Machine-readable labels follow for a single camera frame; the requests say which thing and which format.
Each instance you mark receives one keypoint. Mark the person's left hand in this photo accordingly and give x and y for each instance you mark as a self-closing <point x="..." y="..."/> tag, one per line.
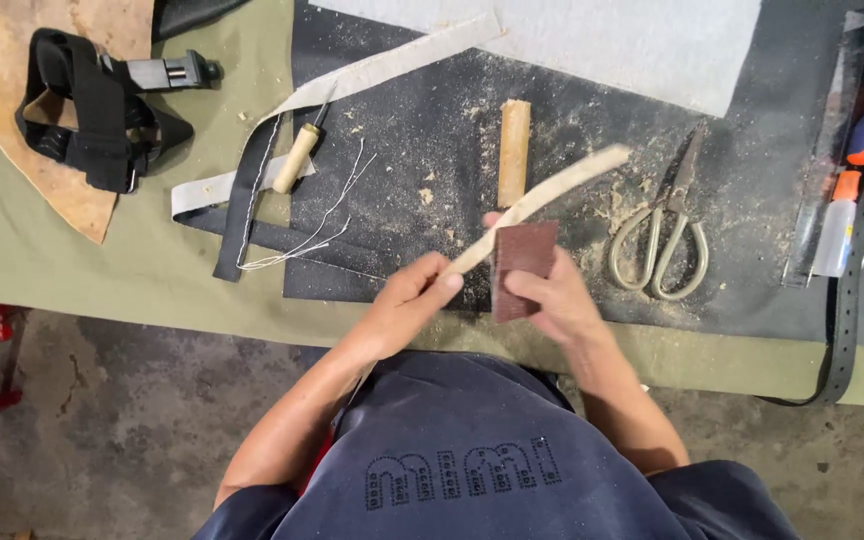
<point x="402" y="307"/>

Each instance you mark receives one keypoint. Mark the person's right hand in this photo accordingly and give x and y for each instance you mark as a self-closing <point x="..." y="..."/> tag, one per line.
<point x="563" y="300"/>

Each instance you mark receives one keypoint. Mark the reddish brown sandpaper piece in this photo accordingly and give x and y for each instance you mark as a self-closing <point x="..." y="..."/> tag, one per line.
<point x="523" y="247"/>

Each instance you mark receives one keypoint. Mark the beige leather strip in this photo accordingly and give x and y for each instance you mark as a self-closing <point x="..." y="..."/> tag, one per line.
<point x="552" y="189"/>

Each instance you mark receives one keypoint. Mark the white thread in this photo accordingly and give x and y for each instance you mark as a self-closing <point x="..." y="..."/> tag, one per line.
<point x="331" y="214"/>

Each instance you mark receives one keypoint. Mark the metal scissors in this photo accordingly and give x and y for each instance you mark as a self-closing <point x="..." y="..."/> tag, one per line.
<point x="676" y="196"/>

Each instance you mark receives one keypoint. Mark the wooden block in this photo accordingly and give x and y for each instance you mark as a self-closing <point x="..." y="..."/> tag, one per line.
<point x="514" y="154"/>

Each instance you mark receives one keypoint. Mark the person's navy shirt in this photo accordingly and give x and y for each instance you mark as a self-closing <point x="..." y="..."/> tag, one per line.
<point x="477" y="457"/>

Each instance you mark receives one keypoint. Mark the black work mat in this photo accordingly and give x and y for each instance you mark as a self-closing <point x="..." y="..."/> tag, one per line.
<point x="417" y="135"/>

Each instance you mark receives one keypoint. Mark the grey felt sheet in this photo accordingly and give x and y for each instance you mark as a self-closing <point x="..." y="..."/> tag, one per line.
<point x="612" y="45"/>

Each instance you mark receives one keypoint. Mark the white bottle with orange cap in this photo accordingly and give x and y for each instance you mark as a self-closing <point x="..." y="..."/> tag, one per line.
<point x="835" y="229"/>

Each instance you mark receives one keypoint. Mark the black belt with holes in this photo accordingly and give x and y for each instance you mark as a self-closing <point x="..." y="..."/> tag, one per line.
<point x="848" y="315"/>

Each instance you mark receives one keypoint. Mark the clear plastic ruler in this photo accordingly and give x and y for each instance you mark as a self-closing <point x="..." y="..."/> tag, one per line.
<point x="833" y="135"/>

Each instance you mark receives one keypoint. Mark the olive green table cloth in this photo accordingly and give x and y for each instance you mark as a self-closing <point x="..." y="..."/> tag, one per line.
<point x="64" y="270"/>

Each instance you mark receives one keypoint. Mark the black leather piece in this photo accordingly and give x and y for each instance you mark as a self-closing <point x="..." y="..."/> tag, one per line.
<point x="192" y="15"/>

